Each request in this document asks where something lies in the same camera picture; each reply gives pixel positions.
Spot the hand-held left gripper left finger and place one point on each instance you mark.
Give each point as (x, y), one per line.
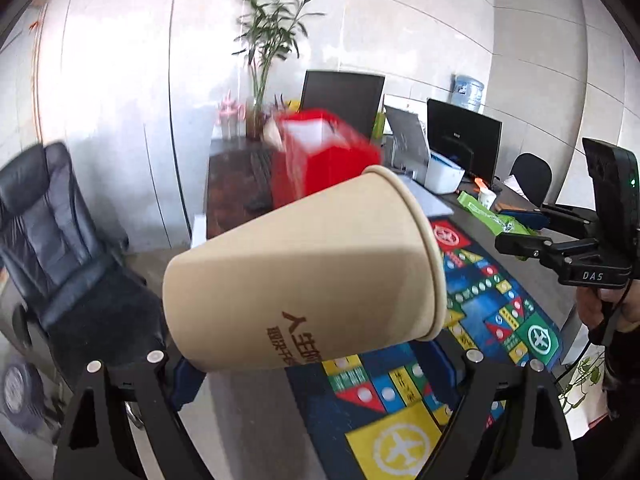
(187, 385)

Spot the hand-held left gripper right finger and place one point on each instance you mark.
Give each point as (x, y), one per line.
(442, 370)

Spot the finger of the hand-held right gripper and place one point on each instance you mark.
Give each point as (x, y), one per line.
(530, 247)
(525, 219)

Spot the green foil packet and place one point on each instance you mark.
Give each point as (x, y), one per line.
(480, 210)

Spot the beige paper cup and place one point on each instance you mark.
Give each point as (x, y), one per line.
(300, 270)

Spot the red container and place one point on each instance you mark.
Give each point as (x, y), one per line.
(330, 170)

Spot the person's right hand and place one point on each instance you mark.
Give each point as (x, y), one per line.
(592, 307)

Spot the white printed paper cup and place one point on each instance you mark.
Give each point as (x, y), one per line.
(486, 197)

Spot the colourful board game mat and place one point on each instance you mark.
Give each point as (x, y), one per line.
(480, 300)

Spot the white plastic box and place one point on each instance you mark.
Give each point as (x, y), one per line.
(445, 175)

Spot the clear plastic document folder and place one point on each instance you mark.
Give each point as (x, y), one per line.
(425, 200)

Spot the black computer monitor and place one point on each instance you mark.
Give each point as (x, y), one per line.
(342, 105)
(462, 135)

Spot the blue water cooler bottle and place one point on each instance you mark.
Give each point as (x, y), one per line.
(469, 92)

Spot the green trailing plant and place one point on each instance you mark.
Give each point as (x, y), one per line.
(582, 380)

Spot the grey printer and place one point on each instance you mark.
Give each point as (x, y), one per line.
(407, 135)

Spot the floor fan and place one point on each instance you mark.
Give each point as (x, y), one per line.
(22, 395)

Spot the black leather office chair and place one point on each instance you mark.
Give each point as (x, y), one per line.
(65, 240)

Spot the black keyboard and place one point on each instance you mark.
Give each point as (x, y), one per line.
(261, 175)

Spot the pink lidded jar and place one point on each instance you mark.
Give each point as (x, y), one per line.
(231, 117)

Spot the potted bamboo plant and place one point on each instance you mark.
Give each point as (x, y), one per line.
(272, 35)

